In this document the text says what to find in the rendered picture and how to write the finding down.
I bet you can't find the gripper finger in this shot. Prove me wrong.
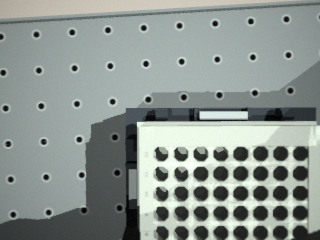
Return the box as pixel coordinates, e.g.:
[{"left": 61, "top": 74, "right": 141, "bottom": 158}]
[{"left": 122, "top": 226, "right": 141, "bottom": 240}]

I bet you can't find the white well plate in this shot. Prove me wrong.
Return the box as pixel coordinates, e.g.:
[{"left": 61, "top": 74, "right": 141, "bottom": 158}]
[{"left": 137, "top": 121, "right": 320, "bottom": 240}]

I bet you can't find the grey perforated breadboard plate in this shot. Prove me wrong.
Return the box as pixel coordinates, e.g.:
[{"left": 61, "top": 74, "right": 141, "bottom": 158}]
[{"left": 0, "top": 0, "right": 320, "bottom": 240}]

